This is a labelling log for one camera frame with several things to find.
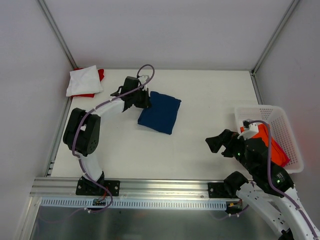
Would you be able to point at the blue printed t shirt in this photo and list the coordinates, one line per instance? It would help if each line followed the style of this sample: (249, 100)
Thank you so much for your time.
(162, 114)

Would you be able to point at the aluminium frame post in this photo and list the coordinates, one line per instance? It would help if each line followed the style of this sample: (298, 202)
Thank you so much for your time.
(276, 33)
(56, 31)

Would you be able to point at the white plastic basket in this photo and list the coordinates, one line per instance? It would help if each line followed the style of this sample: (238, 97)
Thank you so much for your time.
(280, 127)

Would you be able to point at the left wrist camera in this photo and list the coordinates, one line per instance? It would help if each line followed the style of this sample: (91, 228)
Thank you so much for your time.
(142, 80)

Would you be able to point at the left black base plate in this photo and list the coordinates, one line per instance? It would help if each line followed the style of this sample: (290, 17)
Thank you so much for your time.
(111, 187)

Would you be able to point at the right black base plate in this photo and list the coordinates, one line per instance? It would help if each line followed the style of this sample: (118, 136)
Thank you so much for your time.
(217, 190)

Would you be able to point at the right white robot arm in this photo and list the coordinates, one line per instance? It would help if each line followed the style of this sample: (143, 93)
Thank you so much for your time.
(287, 218)

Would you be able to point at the white slotted cable duct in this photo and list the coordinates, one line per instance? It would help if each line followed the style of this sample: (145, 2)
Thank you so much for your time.
(93, 203)

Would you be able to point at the aluminium mounting rail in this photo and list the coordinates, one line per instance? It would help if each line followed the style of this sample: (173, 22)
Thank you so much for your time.
(129, 188)

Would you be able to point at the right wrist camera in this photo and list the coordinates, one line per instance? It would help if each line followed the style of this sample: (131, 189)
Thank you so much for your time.
(250, 129)

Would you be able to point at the orange t shirt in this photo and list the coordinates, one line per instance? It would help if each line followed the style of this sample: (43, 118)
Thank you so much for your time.
(264, 135)

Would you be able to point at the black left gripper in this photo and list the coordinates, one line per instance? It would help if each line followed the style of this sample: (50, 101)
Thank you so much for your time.
(143, 98)

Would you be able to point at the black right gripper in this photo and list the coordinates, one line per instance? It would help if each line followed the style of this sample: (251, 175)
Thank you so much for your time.
(230, 144)

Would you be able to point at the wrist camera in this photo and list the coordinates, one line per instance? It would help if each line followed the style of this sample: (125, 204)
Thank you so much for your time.
(250, 129)
(142, 80)

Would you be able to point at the right aluminium frame post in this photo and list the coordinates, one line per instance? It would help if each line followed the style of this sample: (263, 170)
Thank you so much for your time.
(276, 33)

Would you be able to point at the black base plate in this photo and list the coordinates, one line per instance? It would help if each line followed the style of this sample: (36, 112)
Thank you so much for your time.
(111, 187)
(217, 190)

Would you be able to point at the folded white t shirt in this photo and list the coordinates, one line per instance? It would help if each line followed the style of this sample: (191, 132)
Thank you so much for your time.
(83, 81)

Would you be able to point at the folded red t shirt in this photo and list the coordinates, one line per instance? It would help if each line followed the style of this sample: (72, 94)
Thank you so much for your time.
(101, 73)

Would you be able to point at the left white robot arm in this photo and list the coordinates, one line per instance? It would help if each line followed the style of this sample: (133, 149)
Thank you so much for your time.
(82, 132)

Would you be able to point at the left aluminium frame post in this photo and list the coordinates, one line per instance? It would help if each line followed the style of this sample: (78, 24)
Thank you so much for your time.
(56, 31)

